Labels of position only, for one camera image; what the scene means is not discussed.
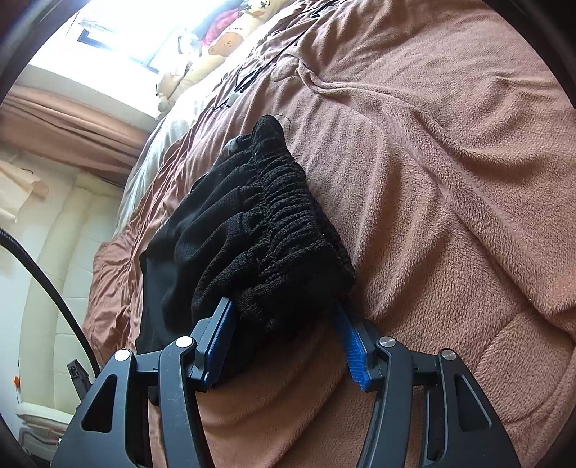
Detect beige hanging cloth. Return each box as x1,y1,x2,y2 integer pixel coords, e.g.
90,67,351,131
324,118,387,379
0,155,49,199

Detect black pants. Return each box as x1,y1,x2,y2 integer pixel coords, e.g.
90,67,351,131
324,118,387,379
135,114,356,406

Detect brown curtain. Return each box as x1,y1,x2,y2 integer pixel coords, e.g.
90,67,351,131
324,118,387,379
0,83,151,181

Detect cream padded headboard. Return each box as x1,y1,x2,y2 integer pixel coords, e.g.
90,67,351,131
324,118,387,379
20,173,124,406

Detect red cloth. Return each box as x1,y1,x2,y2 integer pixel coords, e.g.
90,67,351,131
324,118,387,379
200,11,244,48

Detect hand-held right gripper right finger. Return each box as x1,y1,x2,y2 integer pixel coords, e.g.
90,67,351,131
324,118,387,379
333,302,523,468

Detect thin black cable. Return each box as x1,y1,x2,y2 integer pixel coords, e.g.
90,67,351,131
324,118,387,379
211,0,347,111

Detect white bed sheet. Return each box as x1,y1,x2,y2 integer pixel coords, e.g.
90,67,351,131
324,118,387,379
114,94,226,235

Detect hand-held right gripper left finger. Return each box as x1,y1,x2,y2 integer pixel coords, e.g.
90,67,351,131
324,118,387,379
53,297,239,468

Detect white dressing table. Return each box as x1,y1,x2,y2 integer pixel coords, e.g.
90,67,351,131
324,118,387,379
13,398,79,455

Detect window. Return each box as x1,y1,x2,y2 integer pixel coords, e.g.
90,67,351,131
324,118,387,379
27,0,253,75

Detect brown fleece blanket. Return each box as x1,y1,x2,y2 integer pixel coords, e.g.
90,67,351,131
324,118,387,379
82,0,576,468

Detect black braided cable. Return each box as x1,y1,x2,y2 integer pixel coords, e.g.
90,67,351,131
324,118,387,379
0,229,102,381

